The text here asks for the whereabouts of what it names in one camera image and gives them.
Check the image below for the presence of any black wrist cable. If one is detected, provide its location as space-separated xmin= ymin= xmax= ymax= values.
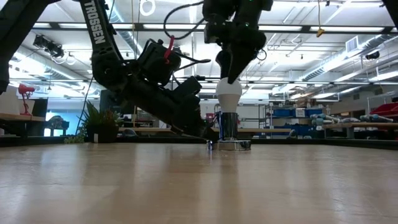
xmin=174 ymin=51 xmax=212 ymax=73
xmin=163 ymin=1 xmax=206 ymax=40

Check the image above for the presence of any potted succulent plant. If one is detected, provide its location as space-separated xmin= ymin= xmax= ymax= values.
xmin=63 ymin=100 xmax=125 ymax=144

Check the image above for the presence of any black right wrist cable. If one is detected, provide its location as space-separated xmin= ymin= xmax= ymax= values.
xmin=163 ymin=1 xmax=206 ymax=40

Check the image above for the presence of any chrome lamp socket base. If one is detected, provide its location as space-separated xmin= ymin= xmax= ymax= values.
xmin=206 ymin=111 xmax=252 ymax=152

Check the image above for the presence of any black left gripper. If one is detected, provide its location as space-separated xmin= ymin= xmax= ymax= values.
xmin=123 ymin=75 xmax=219 ymax=142

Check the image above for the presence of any red desk lamp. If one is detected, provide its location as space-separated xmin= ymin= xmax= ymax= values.
xmin=17 ymin=83 xmax=36 ymax=116

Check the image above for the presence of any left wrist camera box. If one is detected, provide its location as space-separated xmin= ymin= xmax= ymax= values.
xmin=136 ymin=39 xmax=182 ymax=86

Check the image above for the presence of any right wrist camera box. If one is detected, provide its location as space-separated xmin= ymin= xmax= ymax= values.
xmin=204 ymin=21 xmax=227 ymax=44

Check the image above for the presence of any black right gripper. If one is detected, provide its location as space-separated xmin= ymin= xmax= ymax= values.
xmin=215 ymin=17 xmax=267 ymax=85

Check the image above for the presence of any yellow hanging plug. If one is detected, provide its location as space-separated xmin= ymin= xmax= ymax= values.
xmin=316 ymin=0 xmax=326 ymax=38

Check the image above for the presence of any black ceiling spotlight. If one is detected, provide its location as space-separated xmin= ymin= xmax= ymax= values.
xmin=32 ymin=34 xmax=65 ymax=59

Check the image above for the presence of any black monitor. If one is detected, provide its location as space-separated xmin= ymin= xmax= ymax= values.
xmin=99 ymin=89 xmax=125 ymax=114

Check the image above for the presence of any black aluminium frame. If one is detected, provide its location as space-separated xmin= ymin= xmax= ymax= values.
xmin=0 ymin=136 xmax=398 ymax=151

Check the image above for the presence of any blue storage bin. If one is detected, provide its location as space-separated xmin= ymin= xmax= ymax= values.
xmin=305 ymin=108 xmax=324 ymax=118
xmin=273 ymin=108 xmax=296 ymax=118

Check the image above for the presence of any white light bulb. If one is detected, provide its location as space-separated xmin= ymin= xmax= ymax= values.
xmin=216 ymin=77 xmax=243 ymax=113

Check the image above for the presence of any beige desk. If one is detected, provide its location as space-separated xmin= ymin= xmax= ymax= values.
xmin=118 ymin=126 xmax=293 ymax=134

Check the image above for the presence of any red storage bin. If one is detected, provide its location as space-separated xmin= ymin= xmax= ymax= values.
xmin=369 ymin=102 xmax=398 ymax=118

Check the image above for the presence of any red tag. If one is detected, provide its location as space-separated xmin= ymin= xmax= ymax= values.
xmin=164 ymin=35 xmax=175 ymax=65

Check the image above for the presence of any wooden desk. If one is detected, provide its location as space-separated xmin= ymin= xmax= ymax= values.
xmin=0 ymin=113 xmax=47 ymax=123

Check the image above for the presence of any white box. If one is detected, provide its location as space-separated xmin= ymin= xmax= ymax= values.
xmin=0 ymin=86 xmax=20 ymax=115

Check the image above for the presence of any ceiling air vent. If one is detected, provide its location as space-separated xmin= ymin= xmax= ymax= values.
xmin=345 ymin=35 xmax=359 ymax=53

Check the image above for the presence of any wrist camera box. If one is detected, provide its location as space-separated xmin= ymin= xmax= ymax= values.
xmin=204 ymin=21 xmax=227 ymax=44
xmin=136 ymin=39 xmax=182 ymax=86

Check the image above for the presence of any wooden workbench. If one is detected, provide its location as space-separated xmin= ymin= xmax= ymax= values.
xmin=323 ymin=122 xmax=398 ymax=139

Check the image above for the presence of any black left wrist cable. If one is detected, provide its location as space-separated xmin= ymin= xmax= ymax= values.
xmin=174 ymin=51 xmax=212 ymax=73

